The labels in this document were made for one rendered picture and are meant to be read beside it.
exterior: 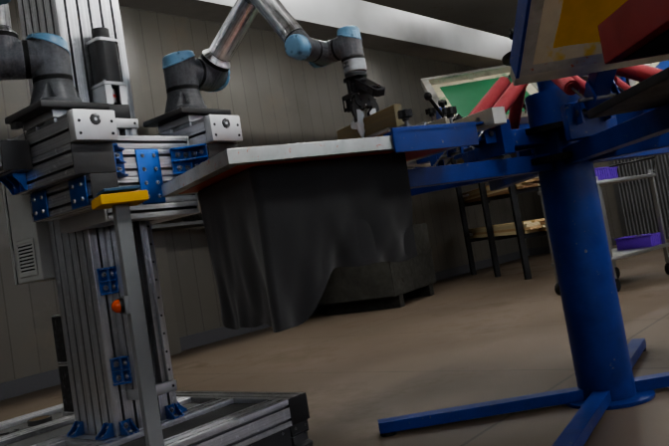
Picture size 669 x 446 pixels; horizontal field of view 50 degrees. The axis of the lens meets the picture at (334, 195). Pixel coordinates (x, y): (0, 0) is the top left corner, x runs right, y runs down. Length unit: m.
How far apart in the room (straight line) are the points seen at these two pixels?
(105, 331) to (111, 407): 0.24
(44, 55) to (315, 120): 6.32
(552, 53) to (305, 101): 6.43
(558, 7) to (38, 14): 1.71
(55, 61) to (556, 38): 1.45
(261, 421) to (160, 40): 5.26
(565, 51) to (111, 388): 1.73
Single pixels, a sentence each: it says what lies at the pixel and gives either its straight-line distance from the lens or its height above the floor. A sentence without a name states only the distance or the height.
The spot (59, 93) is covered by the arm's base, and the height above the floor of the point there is 1.29.
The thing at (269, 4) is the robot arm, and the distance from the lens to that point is 2.39.
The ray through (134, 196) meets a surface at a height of 0.94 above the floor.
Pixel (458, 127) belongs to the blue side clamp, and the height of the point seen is 0.99.
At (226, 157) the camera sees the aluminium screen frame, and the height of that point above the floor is 0.97.
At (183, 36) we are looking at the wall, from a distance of 7.42.
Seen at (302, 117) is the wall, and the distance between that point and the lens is 8.29.
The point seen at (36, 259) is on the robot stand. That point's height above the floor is 0.84.
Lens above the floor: 0.72
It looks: 4 degrees up
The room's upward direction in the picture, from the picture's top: 9 degrees counter-clockwise
